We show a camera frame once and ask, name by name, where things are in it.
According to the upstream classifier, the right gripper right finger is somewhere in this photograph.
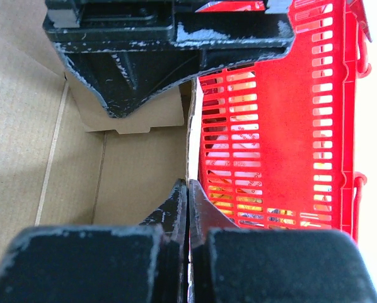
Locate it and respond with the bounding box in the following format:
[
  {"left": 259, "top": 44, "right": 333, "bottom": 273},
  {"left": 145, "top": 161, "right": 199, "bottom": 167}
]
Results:
[{"left": 188, "top": 180, "right": 377, "bottom": 302}]

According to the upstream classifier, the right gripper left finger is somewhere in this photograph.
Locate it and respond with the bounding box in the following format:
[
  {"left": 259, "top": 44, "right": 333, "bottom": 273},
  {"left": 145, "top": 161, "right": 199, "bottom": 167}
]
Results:
[{"left": 0, "top": 179, "right": 187, "bottom": 302}]

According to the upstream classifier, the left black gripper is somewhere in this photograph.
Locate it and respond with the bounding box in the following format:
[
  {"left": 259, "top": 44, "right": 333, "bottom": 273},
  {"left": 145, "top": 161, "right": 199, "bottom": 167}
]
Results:
[{"left": 42, "top": 1, "right": 295, "bottom": 118}]

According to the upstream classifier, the brown cardboard box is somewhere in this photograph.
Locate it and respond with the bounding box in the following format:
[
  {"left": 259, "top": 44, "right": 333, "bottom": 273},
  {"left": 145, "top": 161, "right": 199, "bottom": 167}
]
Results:
[{"left": 0, "top": 1, "right": 187, "bottom": 261}]

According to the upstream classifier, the red plastic shopping basket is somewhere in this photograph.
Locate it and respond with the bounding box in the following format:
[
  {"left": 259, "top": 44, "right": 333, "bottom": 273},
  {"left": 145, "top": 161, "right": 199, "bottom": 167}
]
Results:
[{"left": 199, "top": 1, "right": 371, "bottom": 239}]

